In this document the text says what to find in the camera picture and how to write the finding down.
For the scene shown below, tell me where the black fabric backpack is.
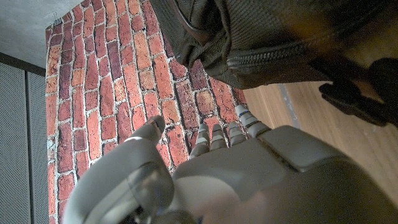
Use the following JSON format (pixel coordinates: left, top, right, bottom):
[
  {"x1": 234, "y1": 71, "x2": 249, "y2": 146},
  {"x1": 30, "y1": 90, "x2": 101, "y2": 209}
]
[{"x1": 149, "y1": 0, "x2": 398, "y2": 127}]

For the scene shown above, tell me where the printed brick wall backdrop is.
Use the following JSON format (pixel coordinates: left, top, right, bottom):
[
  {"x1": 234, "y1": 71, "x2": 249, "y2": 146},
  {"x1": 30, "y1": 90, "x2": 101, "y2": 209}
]
[{"x1": 45, "y1": 0, "x2": 249, "y2": 224}]

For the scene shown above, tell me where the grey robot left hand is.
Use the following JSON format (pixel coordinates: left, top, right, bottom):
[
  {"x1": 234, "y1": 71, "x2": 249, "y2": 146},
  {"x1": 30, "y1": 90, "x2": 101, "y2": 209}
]
[{"x1": 62, "y1": 104, "x2": 398, "y2": 224}]

